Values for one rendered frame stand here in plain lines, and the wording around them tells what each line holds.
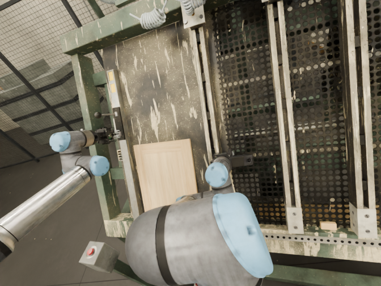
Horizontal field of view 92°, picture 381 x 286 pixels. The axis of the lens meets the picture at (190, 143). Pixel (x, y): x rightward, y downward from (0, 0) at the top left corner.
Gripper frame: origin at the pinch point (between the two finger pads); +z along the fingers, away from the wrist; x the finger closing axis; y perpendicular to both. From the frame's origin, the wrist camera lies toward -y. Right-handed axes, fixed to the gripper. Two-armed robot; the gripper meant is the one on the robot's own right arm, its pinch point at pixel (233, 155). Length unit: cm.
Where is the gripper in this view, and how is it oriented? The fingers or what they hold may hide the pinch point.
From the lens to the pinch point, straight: 96.1
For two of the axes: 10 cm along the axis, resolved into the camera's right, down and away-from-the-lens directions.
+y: -9.3, 1.0, 3.5
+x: 1.4, 9.9, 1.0
